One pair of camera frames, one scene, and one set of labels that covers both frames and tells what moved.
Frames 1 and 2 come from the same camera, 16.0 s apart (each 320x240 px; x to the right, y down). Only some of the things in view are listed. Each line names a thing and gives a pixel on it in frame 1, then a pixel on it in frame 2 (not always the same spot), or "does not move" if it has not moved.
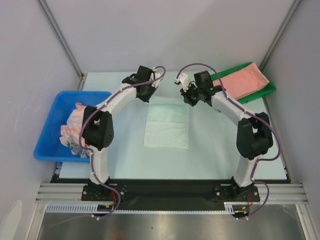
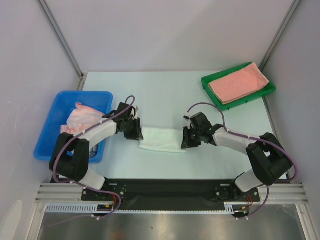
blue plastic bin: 50,148 does not move
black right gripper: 188,95 -> 188,138
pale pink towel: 74,124 does not move
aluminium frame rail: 279,192 does not move
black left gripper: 146,98 -> 137,134
